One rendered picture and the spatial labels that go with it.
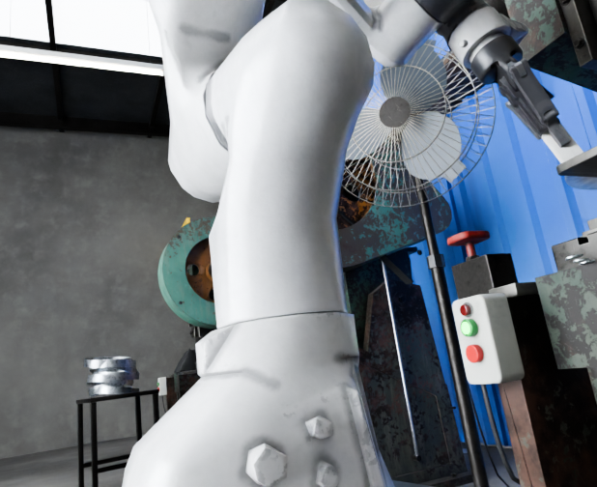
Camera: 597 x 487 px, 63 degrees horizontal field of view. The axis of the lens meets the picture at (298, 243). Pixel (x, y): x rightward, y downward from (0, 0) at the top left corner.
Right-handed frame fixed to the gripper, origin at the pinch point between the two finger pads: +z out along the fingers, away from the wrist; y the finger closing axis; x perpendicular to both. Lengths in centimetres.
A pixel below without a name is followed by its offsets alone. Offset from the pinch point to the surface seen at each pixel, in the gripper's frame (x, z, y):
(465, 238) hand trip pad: -18.0, 1.6, -15.5
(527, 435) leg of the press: -26.4, 34.1, -6.8
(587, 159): -1.3, 5.0, 8.1
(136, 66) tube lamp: -145, -285, -208
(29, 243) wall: -457, -342, -385
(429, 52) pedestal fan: 8, -67, -70
